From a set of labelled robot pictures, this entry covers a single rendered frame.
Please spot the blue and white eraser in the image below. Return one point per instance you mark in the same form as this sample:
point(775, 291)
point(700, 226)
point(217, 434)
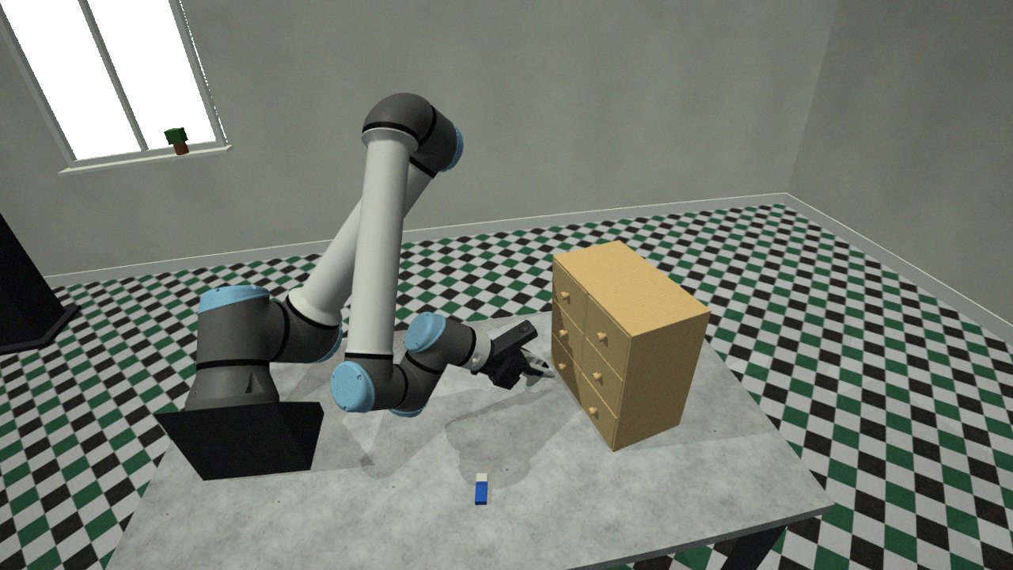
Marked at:
point(481, 489)

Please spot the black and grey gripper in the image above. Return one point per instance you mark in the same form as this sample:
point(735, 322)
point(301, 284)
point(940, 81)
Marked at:
point(520, 361)

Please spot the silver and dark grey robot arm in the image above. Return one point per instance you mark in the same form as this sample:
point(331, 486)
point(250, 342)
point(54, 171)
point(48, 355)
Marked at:
point(240, 332)

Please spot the brown wooden chest of drawers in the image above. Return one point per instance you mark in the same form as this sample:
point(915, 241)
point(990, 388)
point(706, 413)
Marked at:
point(666, 326)

